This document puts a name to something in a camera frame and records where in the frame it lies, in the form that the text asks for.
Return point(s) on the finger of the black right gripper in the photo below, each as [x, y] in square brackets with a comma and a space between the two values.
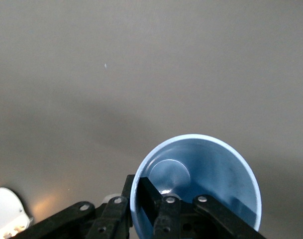
[109, 219]
[151, 196]

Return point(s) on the light blue plastic cup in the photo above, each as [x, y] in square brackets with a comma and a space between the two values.
[216, 161]

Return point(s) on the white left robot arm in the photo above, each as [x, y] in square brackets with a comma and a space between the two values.
[4, 206]

